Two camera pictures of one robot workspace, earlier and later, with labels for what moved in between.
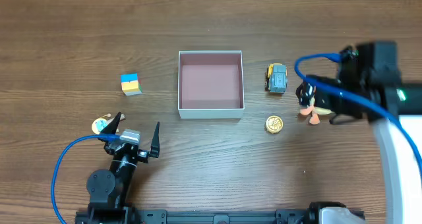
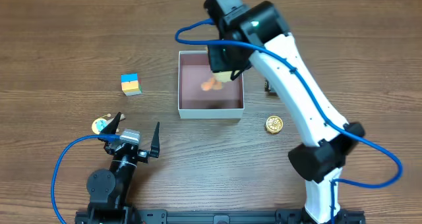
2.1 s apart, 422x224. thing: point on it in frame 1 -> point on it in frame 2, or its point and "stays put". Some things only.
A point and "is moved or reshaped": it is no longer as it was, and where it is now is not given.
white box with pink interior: [210, 84] stays put
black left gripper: [132, 150] stays put
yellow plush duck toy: [305, 93] is moved or reshaped
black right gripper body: [316, 94] -> [222, 62]
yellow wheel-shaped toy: [274, 124] stays put
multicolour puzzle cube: [130, 84] stays put
